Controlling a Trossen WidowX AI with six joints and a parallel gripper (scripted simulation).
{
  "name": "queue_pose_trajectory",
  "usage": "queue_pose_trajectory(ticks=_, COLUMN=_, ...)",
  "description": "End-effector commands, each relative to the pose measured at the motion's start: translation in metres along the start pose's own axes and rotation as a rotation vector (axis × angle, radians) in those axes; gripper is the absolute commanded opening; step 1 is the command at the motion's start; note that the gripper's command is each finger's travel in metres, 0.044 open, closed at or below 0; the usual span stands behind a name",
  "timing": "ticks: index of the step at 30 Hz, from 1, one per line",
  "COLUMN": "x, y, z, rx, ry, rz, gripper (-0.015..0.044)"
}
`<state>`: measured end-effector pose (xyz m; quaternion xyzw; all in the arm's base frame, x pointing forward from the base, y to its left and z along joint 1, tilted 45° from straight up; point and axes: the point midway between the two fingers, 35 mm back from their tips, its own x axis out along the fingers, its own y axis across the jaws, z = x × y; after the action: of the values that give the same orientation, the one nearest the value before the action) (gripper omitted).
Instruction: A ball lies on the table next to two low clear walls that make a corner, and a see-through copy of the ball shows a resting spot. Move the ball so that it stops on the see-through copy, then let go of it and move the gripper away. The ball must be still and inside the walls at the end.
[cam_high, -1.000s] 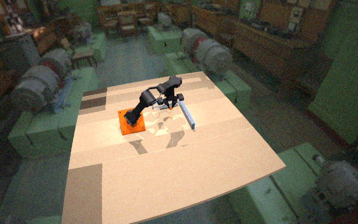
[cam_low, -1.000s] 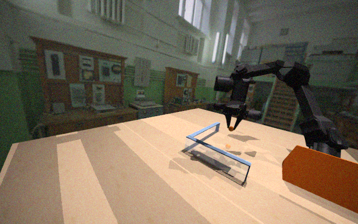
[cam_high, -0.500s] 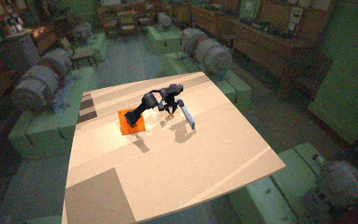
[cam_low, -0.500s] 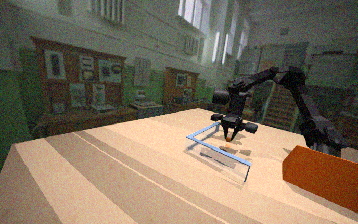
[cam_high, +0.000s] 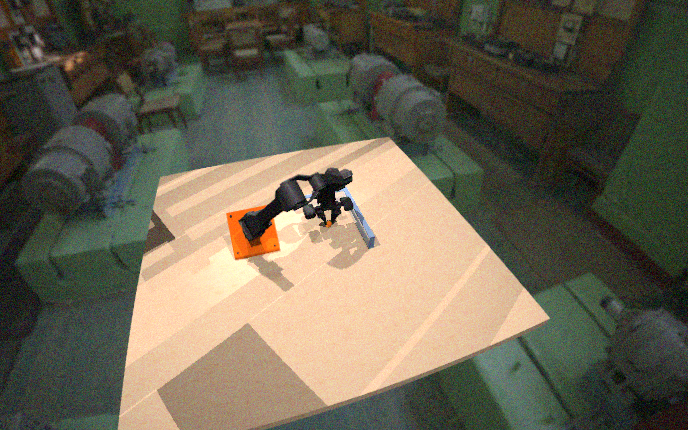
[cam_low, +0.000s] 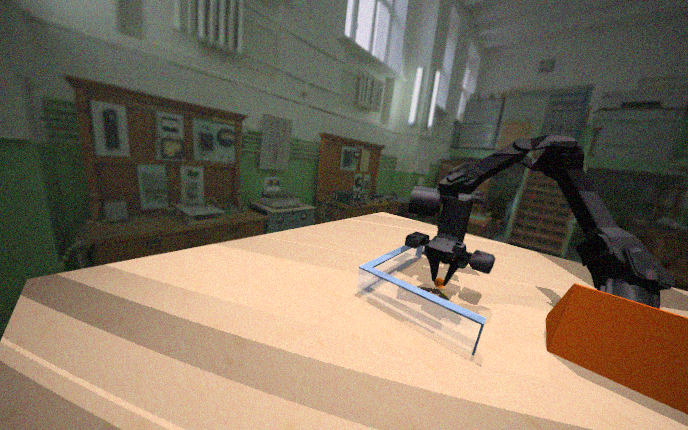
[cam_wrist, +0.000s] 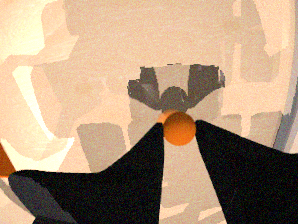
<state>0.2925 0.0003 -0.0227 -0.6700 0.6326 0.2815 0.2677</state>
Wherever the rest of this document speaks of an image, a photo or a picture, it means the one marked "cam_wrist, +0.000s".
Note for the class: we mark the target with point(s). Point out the clear l-shaped glass wall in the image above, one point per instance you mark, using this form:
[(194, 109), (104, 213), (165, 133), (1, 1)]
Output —
[(287, 138)]

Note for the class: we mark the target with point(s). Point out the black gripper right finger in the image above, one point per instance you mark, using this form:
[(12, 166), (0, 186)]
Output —
[(255, 184)]

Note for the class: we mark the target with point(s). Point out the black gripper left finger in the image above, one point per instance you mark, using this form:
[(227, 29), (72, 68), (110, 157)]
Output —
[(128, 192)]

